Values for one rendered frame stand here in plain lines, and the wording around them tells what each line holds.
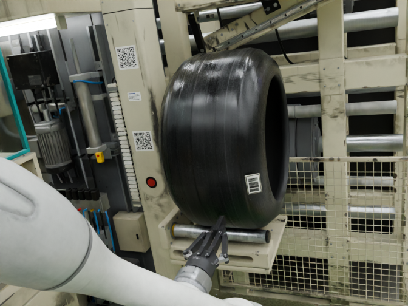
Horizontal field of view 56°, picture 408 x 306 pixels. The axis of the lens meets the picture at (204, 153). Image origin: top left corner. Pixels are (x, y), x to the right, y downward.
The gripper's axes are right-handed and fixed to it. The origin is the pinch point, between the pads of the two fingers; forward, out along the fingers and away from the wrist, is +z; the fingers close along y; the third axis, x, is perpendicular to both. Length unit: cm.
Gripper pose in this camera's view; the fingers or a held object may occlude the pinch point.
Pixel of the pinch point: (219, 226)
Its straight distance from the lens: 114.0
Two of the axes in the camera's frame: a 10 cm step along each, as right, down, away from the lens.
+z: 3.2, -4.6, 8.3
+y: -9.3, 0.2, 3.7
